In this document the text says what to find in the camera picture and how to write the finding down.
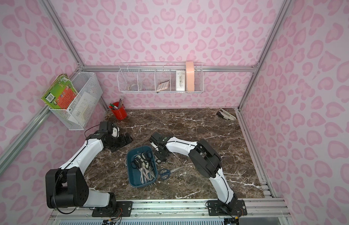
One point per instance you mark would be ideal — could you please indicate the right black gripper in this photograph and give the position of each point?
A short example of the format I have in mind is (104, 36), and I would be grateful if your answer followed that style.
(161, 152)

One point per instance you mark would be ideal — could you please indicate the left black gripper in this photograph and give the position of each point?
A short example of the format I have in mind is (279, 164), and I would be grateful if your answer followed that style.
(118, 141)

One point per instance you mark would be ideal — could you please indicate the small black scissors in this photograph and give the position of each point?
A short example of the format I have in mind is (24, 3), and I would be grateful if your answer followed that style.
(158, 161)

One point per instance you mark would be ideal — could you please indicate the beige kitchen scissors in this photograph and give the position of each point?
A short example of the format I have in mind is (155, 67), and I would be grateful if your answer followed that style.
(146, 165)

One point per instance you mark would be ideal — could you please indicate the black scissors long blade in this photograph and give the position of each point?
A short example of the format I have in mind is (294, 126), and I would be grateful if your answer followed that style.
(136, 163)

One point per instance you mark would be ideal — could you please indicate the blue handled scissors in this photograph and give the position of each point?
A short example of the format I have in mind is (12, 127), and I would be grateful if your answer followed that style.
(164, 174)

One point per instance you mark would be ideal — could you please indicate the pink handled scissors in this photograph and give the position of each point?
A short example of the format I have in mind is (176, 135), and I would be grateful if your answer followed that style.
(149, 175)

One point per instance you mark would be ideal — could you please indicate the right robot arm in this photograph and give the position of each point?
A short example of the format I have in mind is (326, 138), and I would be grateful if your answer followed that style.
(205, 159)

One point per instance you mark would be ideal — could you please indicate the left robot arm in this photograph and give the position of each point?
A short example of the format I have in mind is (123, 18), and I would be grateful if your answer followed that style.
(66, 186)

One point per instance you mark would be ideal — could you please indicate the teal plastic storage box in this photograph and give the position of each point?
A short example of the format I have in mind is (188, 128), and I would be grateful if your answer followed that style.
(133, 173)

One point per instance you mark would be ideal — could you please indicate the pink box in basket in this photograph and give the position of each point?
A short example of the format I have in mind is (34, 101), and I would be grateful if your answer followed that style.
(190, 76)

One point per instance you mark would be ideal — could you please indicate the red pen cup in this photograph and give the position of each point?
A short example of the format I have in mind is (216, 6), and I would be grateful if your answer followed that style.
(118, 109)

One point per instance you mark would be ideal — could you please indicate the white paper in basket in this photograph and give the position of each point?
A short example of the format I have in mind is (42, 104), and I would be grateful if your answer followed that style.
(83, 109)

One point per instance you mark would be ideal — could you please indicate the small pink calculator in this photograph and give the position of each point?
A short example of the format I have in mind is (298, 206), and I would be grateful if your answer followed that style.
(162, 86)

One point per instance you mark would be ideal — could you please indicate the tape roll in basket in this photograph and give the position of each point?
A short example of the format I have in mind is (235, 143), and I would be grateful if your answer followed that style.
(133, 87)

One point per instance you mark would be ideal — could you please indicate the white mesh side basket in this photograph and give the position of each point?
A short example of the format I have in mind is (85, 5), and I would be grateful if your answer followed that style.
(83, 82)

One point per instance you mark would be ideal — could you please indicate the green red booklet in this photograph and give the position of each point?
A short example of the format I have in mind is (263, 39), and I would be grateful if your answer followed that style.
(60, 94)

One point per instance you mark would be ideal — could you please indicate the white card in basket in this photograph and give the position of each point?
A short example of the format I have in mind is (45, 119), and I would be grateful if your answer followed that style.
(180, 81)

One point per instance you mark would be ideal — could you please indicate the black white stapler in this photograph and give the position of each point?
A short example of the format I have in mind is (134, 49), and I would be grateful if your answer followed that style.
(225, 115)

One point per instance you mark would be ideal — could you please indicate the white wire wall basket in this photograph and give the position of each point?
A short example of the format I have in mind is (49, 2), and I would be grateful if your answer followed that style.
(148, 76)

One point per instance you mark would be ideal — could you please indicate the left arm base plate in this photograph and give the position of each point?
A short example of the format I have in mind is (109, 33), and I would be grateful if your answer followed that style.
(121, 209)

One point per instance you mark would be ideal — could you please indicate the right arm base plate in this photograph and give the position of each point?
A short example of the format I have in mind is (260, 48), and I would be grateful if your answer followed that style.
(218, 208)

